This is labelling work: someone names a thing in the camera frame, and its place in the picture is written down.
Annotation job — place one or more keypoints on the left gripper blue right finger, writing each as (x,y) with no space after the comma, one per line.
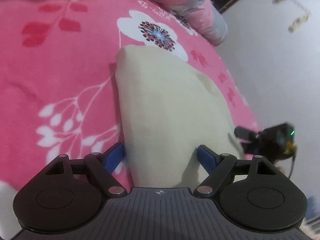
(219,168)

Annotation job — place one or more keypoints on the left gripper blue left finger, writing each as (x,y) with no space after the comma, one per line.
(100,168)

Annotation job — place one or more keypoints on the cream fleece garment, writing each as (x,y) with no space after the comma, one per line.
(168,109)

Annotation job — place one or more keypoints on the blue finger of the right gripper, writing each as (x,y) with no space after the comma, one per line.
(244,133)
(250,148)

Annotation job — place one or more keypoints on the pink floral bed blanket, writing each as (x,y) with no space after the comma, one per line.
(57,67)

